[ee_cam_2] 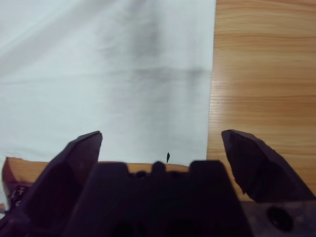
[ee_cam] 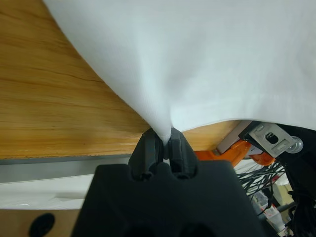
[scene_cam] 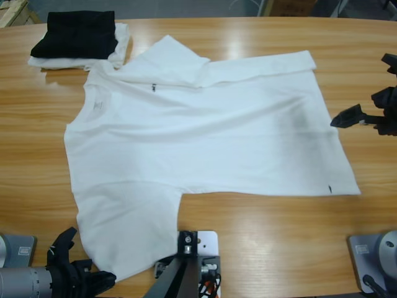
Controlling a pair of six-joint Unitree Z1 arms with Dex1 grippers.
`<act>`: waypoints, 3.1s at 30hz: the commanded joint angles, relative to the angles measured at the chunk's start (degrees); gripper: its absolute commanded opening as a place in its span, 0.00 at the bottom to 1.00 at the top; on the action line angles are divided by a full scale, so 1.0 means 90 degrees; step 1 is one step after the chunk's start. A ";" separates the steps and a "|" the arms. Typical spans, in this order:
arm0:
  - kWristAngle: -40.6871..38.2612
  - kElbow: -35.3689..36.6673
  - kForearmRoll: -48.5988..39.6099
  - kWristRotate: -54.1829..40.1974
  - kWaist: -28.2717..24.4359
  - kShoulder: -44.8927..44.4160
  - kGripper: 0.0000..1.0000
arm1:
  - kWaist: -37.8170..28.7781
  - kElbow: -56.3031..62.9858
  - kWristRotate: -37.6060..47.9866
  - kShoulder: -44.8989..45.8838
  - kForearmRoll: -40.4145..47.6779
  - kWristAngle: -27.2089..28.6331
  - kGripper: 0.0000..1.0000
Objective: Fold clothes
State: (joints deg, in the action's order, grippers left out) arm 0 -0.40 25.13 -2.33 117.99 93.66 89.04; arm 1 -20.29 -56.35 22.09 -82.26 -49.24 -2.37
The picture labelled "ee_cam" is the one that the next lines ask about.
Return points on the silver angle bracket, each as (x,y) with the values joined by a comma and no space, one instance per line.
(256,134)

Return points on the white t-shirt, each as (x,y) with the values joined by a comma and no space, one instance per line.
(197,61)

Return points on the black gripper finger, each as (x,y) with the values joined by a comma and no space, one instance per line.
(145,155)
(180,158)

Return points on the orange clamp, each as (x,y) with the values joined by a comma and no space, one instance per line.
(209,156)

